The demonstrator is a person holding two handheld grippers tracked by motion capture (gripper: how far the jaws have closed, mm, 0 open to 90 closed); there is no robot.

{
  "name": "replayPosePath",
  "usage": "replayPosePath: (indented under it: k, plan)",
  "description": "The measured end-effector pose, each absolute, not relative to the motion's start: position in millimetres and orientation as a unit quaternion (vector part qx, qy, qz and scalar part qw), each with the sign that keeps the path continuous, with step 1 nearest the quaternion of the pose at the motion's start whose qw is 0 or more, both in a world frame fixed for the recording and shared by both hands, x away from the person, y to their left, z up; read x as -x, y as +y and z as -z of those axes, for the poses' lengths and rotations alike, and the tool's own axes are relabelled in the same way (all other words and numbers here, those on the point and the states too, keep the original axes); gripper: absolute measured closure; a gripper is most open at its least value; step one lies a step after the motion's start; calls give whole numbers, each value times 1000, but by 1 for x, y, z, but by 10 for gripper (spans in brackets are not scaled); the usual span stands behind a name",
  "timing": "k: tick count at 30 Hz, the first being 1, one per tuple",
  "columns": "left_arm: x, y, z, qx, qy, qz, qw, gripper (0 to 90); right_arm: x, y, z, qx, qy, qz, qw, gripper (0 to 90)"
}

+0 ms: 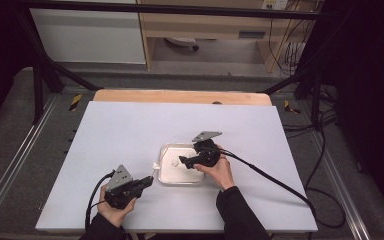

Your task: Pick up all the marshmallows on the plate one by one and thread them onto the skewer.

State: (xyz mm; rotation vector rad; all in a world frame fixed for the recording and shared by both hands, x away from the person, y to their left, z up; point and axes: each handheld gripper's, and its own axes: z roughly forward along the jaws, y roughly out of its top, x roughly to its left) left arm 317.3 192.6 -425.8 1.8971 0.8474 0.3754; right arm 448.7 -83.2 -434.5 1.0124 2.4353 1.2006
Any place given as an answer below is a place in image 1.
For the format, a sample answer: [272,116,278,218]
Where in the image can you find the white cabinet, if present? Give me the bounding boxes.
[29,8,147,65]

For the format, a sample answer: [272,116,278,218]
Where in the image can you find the left hand-held gripper black cable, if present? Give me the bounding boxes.
[84,170,116,232]

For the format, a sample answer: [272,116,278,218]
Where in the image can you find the wooden table board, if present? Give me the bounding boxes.
[93,88,273,107]

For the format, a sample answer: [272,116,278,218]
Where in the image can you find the hanging black cable bundle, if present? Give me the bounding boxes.
[268,9,314,77]

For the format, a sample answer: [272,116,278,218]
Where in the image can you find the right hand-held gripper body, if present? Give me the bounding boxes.
[191,130,223,168]

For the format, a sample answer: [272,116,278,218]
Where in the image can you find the hand-held gripper black cable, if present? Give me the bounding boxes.
[217,148,347,231]
[84,170,116,232]

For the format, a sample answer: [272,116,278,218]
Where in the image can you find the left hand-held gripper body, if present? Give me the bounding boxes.
[104,164,145,210]

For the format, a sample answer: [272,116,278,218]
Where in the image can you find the white power strip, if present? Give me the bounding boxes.
[261,0,289,10]

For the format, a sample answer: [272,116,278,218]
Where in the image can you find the aluminium floor rail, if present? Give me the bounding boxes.
[0,95,58,228]
[308,131,372,240]

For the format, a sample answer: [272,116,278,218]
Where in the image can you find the white work board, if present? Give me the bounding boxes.
[35,100,319,233]

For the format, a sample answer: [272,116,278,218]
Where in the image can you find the person's left hand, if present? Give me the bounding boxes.
[96,184,138,229]

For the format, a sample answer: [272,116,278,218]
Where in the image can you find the thin wooden skewer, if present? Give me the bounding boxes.
[151,161,163,181]

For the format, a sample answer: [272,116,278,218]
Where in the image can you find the right hand-held gripper black cable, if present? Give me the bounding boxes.
[217,148,347,231]

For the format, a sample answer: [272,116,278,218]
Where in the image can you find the person's right hand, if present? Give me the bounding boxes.
[193,144,236,192]

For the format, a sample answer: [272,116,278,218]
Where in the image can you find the square metal tray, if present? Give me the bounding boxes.
[157,143,206,185]

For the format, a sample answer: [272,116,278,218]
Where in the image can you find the light wooden desk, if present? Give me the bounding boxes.
[136,0,314,74]

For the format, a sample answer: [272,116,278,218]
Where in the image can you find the office chair caster base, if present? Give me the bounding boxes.
[164,36,201,52]

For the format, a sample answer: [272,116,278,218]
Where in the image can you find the black floor cables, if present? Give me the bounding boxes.
[281,84,340,189]

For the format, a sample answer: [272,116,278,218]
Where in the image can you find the yellow black hazard tape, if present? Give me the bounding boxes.
[68,93,83,112]
[283,99,301,115]

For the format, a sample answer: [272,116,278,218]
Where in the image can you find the black metal frame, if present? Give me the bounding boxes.
[13,0,328,132]

